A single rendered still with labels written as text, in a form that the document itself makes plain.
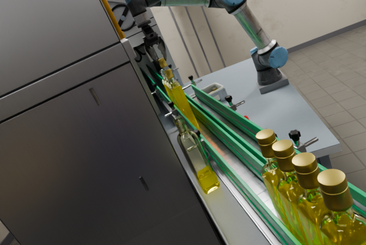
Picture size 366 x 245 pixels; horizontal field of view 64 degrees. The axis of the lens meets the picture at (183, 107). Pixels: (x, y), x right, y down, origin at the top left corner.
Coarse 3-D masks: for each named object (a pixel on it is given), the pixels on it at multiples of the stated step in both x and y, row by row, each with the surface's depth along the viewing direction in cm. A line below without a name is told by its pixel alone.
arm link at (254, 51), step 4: (252, 48) 176; (256, 48) 171; (252, 52) 173; (256, 52) 171; (252, 56) 175; (256, 56) 171; (256, 60) 172; (256, 64) 175; (260, 64) 171; (256, 68) 178; (260, 68) 174; (264, 68) 173
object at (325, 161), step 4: (324, 156) 114; (328, 156) 114; (316, 160) 116; (320, 160) 115; (324, 160) 115; (328, 160) 115; (324, 164) 116; (328, 164) 115; (328, 168) 116; (332, 168) 116
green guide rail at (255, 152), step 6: (186, 96) 163; (192, 102) 153; (204, 108) 133; (210, 114) 124; (216, 120) 117; (222, 126) 111; (228, 132) 107; (234, 132) 101; (234, 138) 102; (240, 138) 96; (246, 144) 91; (252, 150) 88; (258, 156) 85; (264, 162) 82
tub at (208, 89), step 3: (210, 84) 203; (213, 84) 203; (216, 84) 200; (219, 84) 195; (204, 87) 203; (207, 87) 203; (210, 87) 203; (213, 87) 204; (219, 87) 195; (222, 87) 188; (204, 90) 203; (207, 90) 203; (210, 90) 204; (216, 90) 188; (192, 93) 202; (207, 93) 203; (210, 93) 187; (213, 93) 189
